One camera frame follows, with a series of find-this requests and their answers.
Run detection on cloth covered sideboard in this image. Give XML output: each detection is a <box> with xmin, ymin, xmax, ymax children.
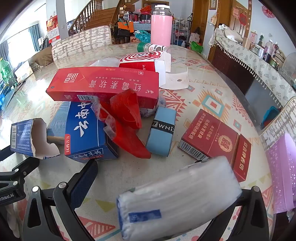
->
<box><xmin>209</xmin><ymin>28</ymin><xmax>296</xmax><ymax>108</ymax></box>

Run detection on red wall calendar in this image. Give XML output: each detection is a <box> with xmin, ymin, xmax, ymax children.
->
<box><xmin>46</xmin><ymin>15</ymin><xmax>62</xmax><ymax>43</ymax></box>

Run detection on dark wooden sideboard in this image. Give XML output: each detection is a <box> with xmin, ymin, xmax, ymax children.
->
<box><xmin>211</xmin><ymin>45</ymin><xmax>255</xmax><ymax>90</ymax></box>

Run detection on wooden staircase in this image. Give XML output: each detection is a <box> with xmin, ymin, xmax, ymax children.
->
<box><xmin>67</xmin><ymin>0</ymin><xmax>144</xmax><ymax>35</ymax></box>

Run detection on small red paper cut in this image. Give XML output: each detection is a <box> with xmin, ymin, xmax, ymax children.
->
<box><xmin>262</xmin><ymin>5</ymin><xmax>275</xmax><ymax>19</ymax></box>

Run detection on red cigarette pack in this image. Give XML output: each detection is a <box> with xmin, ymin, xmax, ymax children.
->
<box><xmin>178</xmin><ymin>108</ymin><xmax>252</xmax><ymax>183</ymax></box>

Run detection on blue curtain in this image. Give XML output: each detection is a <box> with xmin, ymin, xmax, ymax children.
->
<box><xmin>29</xmin><ymin>24</ymin><xmax>41</xmax><ymax>51</ymax></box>

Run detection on white metal rack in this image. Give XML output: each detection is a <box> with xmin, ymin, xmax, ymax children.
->
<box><xmin>172</xmin><ymin>16</ymin><xmax>192</xmax><ymax>45</ymax></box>

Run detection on blue box white characters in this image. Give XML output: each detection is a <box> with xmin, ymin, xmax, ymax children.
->
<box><xmin>47</xmin><ymin>101</ymin><xmax>119</xmax><ymax>163</ymax></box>

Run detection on long red box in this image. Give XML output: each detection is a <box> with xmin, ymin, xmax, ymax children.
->
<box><xmin>46</xmin><ymin>66</ymin><xmax>160</xmax><ymax>109</ymax></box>

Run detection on pink thermos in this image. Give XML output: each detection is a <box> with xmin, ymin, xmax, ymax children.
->
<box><xmin>150</xmin><ymin>4</ymin><xmax>173</xmax><ymax>47</ymax></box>

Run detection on purple plastic basket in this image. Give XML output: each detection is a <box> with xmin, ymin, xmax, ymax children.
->
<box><xmin>265</xmin><ymin>133</ymin><xmax>296</xmax><ymax>215</ymax></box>

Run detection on orange bag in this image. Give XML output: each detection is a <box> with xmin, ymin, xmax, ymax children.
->
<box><xmin>117</xmin><ymin>21</ymin><xmax>134</xmax><ymax>32</ymax></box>

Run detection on blue crate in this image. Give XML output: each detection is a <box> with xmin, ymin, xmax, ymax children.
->
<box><xmin>0</xmin><ymin>89</ymin><xmax>15</xmax><ymax>109</ymax></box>

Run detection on white plastic packet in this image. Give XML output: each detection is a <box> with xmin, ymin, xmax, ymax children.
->
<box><xmin>116</xmin><ymin>156</ymin><xmax>243</xmax><ymax>241</ymax></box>

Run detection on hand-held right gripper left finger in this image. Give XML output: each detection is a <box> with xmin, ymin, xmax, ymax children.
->
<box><xmin>22</xmin><ymin>159</ymin><xmax>99</xmax><ymax>241</ymax></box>

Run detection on green cap pepper shaker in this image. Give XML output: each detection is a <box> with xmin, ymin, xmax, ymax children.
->
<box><xmin>137</xmin><ymin>42</ymin><xmax>171</xmax><ymax>53</ymax></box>

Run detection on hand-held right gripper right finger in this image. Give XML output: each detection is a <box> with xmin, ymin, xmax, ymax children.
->
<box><xmin>199</xmin><ymin>185</ymin><xmax>272</xmax><ymax>241</ymax></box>

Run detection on patterned chair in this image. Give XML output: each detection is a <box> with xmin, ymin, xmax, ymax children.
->
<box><xmin>51</xmin><ymin>25</ymin><xmax>112</xmax><ymax>67</ymax></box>
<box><xmin>259</xmin><ymin>97</ymin><xmax>296</xmax><ymax>151</ymax></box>

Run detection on red white spiral box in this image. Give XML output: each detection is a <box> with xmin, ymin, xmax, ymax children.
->
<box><xmin>119</xmin><ymin>51</ymin><xmax>189</xmax><ymax>90</ymax></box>

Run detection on light blue grip tape roll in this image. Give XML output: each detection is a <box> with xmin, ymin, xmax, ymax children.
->
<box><xmin>145</xmin><ymin>106</ymin><xmax>177</xmax><ymax>157</ymax></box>

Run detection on red plastic wrapper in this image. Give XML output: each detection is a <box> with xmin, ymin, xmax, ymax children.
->
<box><xmin>91</xmin><ymin>89</ymin><xmax>152</xmax><ymax>159</ymax></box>

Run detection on torn blue box piece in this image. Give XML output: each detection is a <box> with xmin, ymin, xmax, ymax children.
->
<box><xmin>10</xmin><ymin>118</ymin><xmax>60</xmax><ymax>160</ymax></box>

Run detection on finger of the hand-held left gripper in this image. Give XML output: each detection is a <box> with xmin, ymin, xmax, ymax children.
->
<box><xmin>0</xmin><ymin>145</ymin><xmax>13</xmax><ymax>161</ymax></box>
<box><xmin>0</xmin><ymin>157</ymin><xmax>40</xmax><ymax>186</ymax></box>

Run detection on cardboard box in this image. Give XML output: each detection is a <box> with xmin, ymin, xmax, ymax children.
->
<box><xmin>15</xmin><ymin>60</ymin><xmax>34</xmax><ymax>82</ymax></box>

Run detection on teal plastic bag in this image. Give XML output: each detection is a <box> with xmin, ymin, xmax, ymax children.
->
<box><xmin>134</xmin><ymin>30</ymin><xmax>152</xmax><ymax>42</ymax></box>

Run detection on green bag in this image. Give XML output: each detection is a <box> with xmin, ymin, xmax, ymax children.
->
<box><xmin>189</xmin><ymin>41</ymin><xmax>203</xmax><ymax>53</ymax></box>

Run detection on dark liquid plastic bottle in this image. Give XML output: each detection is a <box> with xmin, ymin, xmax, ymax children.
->
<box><xmin>264</xmin><ymin>39</ymin><xmax>274</xmax><ymax>62</ymax></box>

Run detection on brown sofa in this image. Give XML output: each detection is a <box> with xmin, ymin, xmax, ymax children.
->
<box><xmin>30</xmin><ymin>47</ymin><xmax>54</xmax><ymax>71</ymax></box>

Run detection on teal bin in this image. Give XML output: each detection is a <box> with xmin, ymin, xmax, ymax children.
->
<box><xmin>261</xmin><ymin>106</ymin><xmax>281</xmax><ymax>130</ymax></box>

